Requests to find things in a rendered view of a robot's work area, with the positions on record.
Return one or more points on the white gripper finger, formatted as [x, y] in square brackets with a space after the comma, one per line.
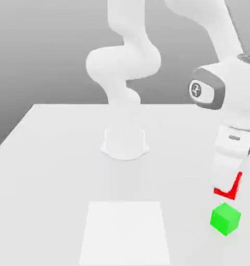
[224, 172]

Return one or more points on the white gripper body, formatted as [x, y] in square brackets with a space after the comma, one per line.
[230, 143]

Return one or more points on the small red cube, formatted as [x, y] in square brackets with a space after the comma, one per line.
[229, 195]

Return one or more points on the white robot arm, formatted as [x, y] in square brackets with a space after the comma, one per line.
[124, 62]

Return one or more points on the small green cube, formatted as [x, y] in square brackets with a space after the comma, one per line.
[224, 220]

